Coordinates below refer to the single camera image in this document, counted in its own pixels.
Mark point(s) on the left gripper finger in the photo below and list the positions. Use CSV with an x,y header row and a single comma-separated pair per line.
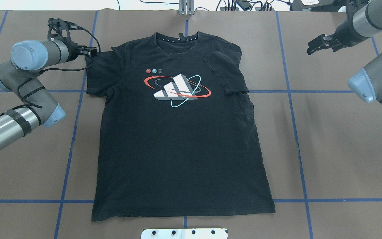
x,y
87,51

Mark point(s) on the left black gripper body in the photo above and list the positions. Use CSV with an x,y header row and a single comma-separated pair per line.
x,y
74,51

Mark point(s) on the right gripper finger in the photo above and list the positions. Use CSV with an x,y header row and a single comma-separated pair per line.
x,y
321,42

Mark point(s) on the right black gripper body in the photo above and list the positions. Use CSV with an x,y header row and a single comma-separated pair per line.
x,y
344,34

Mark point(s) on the black printed t-shirt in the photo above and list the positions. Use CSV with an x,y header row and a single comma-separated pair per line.
x,y
178,135

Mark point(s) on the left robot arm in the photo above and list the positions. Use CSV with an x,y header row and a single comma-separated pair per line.
x,y
20,75

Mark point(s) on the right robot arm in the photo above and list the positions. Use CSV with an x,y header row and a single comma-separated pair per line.
x,y
364,20

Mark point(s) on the black box with label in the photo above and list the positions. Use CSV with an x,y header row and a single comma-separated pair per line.
x,y
317,6

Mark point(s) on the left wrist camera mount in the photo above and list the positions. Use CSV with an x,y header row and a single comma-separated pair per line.
x,y
59,29

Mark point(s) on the aluminium frame post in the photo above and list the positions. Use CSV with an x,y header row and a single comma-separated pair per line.
x,y
186,7

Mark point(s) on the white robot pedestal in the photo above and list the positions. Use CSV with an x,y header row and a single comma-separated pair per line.
x,y
185,233

